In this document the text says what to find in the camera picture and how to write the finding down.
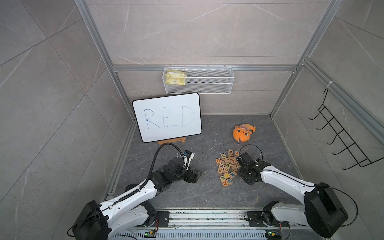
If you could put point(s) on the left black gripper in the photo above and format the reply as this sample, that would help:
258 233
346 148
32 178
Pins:
195 177

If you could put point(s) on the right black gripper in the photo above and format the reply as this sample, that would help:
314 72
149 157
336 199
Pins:
248 181

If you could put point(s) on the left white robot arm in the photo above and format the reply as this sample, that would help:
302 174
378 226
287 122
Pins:
100 221

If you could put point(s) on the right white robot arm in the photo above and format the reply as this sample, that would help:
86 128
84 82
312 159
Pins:
319 208

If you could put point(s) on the wooden block letter K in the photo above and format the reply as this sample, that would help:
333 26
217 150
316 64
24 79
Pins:
220 171

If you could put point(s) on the orange plush toy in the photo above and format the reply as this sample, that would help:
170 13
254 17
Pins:
243 132

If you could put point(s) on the wooden whiteboard stand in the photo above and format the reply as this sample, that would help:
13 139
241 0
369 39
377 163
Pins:
182 139

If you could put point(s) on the whiteboard with RED text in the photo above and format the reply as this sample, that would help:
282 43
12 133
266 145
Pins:
170 117

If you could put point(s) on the yellow packet in basket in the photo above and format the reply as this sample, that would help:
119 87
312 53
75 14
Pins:
175 77

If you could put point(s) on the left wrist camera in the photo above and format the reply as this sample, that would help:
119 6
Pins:
187 157

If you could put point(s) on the metal base rail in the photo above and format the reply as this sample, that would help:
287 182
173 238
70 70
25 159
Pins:
221 224

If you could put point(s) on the white wire mesh basket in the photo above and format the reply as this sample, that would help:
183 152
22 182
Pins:
202 80

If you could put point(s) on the black wire hook rack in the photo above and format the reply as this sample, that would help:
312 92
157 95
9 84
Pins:
349 145

